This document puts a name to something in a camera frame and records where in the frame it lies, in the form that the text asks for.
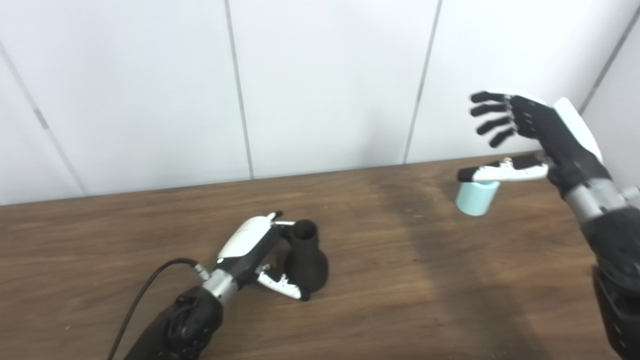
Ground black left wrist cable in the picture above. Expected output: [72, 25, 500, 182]
[106, 257, 211, 360]

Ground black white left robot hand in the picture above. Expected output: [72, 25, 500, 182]
[216, 211, 312, 302]

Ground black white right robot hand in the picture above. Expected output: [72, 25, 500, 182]
[457, 90, 612, 198]

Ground black flared nozzle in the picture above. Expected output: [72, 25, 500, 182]
[285, 219, 330, 301]

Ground light blue cylinder cup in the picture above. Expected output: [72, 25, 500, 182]
[455, 181, 501, 217]

